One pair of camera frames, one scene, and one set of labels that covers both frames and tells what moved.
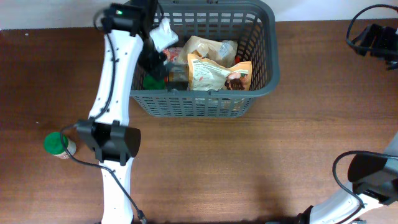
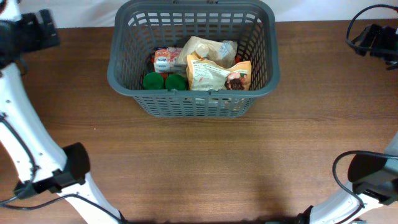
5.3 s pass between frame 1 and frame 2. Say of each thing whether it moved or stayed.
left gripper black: moved
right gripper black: stayed
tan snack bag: stayed
